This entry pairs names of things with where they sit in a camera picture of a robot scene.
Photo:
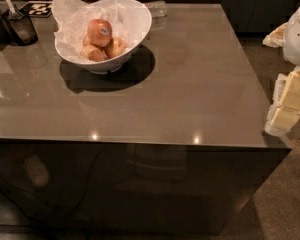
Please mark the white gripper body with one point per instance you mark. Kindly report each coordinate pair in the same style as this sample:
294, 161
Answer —
298, 37

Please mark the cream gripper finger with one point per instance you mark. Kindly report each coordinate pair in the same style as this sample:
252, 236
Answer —
284, 113
276, 38

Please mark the white bowl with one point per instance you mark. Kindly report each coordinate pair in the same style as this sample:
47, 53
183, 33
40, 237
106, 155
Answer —
137, 19

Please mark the front left yellow-red apple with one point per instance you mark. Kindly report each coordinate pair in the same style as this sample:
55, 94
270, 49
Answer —
92, 53

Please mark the hidden back apple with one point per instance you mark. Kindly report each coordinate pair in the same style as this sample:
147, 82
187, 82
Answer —
86, 40

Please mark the clear plastic container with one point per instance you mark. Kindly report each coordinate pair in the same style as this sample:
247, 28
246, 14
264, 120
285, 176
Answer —
157, 8

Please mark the white tissue paper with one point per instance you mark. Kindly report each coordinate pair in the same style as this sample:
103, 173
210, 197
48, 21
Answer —
73, 16

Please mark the black white marker tag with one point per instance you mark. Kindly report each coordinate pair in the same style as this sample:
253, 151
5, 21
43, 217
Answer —
41, 9

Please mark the dark container with scoop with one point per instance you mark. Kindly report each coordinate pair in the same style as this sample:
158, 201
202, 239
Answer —
20, 26

